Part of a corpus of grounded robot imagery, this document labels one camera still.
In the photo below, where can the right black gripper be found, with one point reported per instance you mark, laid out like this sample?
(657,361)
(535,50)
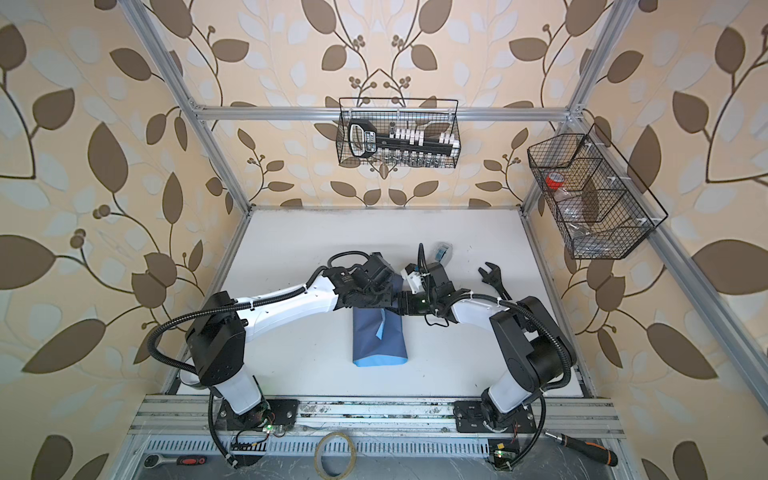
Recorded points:
(406,304)

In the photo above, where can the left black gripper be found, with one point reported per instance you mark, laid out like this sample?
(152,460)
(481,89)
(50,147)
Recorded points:
(389,298)

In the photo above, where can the grey tape dispenser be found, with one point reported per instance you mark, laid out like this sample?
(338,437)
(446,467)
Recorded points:
(442,253)

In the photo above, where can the light blue wrapping paper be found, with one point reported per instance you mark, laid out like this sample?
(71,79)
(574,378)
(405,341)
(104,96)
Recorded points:
(378,338)

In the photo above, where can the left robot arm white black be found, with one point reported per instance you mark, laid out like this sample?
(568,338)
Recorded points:
(219,334)

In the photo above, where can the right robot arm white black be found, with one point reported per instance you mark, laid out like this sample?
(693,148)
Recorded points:
(537,355)

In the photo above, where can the black adjustable wrench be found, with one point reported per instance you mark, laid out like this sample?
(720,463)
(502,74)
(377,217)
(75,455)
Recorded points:
(491,275)

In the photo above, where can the black socket set holder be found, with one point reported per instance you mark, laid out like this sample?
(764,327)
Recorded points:
(364,141)

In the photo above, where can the clear tape roll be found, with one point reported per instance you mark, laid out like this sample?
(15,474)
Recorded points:
(332,445)

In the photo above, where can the orange black screwdriver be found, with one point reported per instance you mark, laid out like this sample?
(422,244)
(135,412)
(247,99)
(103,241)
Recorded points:
(589,450)

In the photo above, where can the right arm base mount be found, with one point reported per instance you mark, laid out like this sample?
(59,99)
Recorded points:
(474,416)

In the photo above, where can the back black wire basket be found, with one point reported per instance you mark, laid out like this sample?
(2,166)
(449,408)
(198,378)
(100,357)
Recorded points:
(433,114)

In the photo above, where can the black wire basket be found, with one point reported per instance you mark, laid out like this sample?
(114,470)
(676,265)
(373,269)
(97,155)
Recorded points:
(605,208)
(433,114)

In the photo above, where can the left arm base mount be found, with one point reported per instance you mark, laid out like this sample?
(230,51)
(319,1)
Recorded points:
(280,413)

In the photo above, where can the right black wire basket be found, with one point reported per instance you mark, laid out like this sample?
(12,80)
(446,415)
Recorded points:
(605,208)

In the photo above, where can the aluminium mounting rail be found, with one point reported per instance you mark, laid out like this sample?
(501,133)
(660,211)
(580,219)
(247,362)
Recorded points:
(379,416)

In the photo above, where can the ratchet wrench red handle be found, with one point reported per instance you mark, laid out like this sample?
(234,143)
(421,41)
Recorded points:
(156,460)

